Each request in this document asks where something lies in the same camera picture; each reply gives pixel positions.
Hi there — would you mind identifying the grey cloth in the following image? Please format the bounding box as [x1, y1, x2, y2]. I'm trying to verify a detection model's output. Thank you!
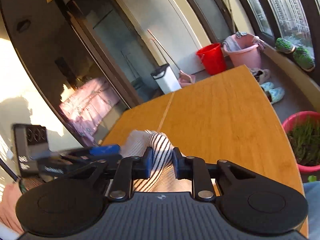
[223, 36, 240, 52]

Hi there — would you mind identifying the person's leg in jeans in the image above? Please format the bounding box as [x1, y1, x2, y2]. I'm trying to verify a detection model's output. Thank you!
[302, 181, 320, 240]

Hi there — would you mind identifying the red plastic bucket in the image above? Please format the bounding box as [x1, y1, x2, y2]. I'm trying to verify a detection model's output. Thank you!
[196, 43, 227, 75]

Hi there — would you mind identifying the person's left forearm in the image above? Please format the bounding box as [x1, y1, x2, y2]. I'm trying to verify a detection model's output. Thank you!
[0, 182, 24, 234]

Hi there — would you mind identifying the red plant pot with grass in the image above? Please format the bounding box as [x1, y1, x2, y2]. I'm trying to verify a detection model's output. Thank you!
[282, 111, 320, 173]

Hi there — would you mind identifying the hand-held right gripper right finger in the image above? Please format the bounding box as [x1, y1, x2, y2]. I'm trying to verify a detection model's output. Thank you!
[173, 147, 255, 202]

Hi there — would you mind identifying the pink plastic basin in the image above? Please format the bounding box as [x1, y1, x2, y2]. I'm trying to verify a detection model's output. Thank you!
[222, 34, 263, 69]

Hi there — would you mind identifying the light blue slipper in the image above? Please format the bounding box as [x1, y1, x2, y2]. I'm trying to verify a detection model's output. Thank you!
[265, 87, 285, 104]
[260, 81, 275, 92]

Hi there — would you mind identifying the pink dustpan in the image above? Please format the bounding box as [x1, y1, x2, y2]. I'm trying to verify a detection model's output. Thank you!
[178, 71, 197, 85]

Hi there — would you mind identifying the white trash bin black lid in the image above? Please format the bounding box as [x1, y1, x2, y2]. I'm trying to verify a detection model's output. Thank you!
[151, 64, 182, 94]

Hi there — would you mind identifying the black white striped garment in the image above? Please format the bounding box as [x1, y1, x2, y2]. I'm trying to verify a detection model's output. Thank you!
[120, 129, 180, 193]

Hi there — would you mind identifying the frosted glass door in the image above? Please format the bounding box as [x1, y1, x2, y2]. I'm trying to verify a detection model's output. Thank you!
[180, 0, 235, 43]

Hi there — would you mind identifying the green knit shoe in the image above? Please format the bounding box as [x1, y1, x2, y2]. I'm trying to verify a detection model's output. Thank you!
[275, 37, 295, 54]
[293, 45, 315, 72]

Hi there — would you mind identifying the pink cloth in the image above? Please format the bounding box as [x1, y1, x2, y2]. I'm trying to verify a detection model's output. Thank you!
[254, 36, 265, 52]

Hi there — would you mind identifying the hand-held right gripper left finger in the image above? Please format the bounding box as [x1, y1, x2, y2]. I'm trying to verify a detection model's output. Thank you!
[64, 146, 153, 202]

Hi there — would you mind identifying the beige slipper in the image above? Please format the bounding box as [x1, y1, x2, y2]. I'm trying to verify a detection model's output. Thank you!
[250, 68, 272, 83]

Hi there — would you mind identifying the mop pole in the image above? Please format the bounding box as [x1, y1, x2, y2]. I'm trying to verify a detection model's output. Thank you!
[221, 0, 238, 34]

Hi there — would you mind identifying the bed with pink blanket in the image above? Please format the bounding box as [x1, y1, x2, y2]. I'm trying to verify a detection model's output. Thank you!
[59, 77, 120, 140]

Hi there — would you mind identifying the broom with thin handle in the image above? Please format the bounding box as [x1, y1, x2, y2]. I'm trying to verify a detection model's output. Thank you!
[147, 29, 182, 72]

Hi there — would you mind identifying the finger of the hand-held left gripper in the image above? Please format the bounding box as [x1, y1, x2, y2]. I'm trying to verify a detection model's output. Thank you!
[75, 154, 123, 168]
[62, 144, 121, 159]

